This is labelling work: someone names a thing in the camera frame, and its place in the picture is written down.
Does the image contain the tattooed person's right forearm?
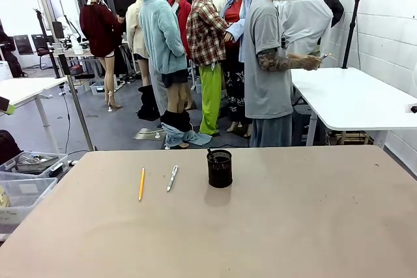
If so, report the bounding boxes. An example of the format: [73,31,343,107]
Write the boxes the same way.
[257,48,308,72]

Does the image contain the silver white pen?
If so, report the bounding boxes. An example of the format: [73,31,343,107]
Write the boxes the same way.
[166,165,179,193]

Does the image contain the black mesh pen holder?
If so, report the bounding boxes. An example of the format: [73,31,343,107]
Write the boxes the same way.
[207,149,233,189]

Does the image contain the person's right hand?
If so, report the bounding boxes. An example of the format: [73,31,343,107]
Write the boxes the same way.
[302,55,324,72]

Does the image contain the small white table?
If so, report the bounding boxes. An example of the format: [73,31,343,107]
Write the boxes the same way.
[0,76,68,154]

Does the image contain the black bag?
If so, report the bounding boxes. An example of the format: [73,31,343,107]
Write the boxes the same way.
[0,129,23,165]

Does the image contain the clear plastic bin with clutter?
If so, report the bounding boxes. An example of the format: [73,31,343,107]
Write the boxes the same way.
[0,151,70,180]

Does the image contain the silver metal pole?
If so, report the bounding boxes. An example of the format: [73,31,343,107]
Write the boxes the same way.
[31,0,96,152]

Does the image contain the black office chair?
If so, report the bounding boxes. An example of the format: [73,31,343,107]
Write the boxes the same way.
[31,33,53,70]

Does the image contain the empty clear plastic bin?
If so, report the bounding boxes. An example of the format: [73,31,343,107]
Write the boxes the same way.
[0,176,59,225]

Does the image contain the mannequin in maroon sweater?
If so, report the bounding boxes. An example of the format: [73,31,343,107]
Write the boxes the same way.
[79,0,124,113]

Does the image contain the black-haired background person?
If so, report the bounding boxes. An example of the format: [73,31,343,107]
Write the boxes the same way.
[115,8,128,44]

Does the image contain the mannequin in cream jacket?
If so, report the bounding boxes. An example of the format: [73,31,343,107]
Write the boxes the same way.
[125,0,151,87]

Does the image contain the yellow pencil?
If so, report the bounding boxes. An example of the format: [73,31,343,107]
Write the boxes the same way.
[137,167,146,202]

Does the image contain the mannequin in light blue fleece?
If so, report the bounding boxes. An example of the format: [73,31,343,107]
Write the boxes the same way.
[139,0,212,150]

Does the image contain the mannequin in red jacket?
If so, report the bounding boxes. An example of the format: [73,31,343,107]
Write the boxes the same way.
[167,0,194,64]

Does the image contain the mannequin in plaid hoodie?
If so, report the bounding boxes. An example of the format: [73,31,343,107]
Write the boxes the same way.
[186,0,229,137]

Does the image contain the mannequin in blue shirt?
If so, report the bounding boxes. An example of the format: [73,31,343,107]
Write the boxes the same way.
[223,0,257,139]

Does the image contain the person in gray t-shirt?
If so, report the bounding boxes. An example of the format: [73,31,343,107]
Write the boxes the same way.
[243,0,309,148]

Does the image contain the wooden pallet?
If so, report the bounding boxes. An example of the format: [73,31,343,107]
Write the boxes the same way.
[328,130,371,146]

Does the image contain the large white table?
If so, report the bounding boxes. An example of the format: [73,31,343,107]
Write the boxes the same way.
[291,66,417,147]

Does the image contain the black tripod stand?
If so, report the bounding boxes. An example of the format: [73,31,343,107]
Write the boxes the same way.
[341,0,365,70]

